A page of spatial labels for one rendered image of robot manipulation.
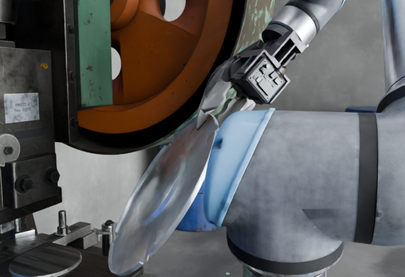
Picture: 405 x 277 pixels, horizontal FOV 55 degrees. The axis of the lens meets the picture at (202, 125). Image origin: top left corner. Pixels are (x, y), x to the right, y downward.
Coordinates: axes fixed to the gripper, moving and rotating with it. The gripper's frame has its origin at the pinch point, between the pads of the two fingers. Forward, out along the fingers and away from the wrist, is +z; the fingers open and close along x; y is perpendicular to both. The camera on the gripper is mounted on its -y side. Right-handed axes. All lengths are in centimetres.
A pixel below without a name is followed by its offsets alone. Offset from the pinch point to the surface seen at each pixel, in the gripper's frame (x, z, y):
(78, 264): 4.3, 32.1, -11.8
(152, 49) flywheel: -8.4, -12.8, -38.8
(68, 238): 6.8, 34.7, -33.4
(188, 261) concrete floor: 114, 34, -154
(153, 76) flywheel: -3.4, -8.0, -38.6
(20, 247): -2.5, 39.1, -24.0
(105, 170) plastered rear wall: 54, 28, -218
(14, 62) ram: -27.4, 12.5, -17.7
